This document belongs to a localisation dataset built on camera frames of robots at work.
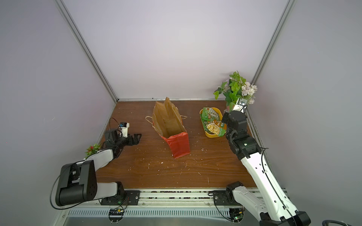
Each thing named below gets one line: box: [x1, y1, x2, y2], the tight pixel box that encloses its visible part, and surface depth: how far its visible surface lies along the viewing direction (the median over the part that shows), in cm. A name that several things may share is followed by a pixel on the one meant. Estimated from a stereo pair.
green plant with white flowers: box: [213, 71, 258, 113], surface depth 87 cm
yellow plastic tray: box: [199, 106, 227, 138], surface depth 97 cm
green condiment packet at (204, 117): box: [199, 106, 211, 128], surface depth 102 cm
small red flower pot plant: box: [84, 143, 101, 159], surface depth 77 cm
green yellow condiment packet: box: [206, 121, 227, 138], surface depth 96 cm
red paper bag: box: [145, 96, 191, 160], surface depth 87 cm
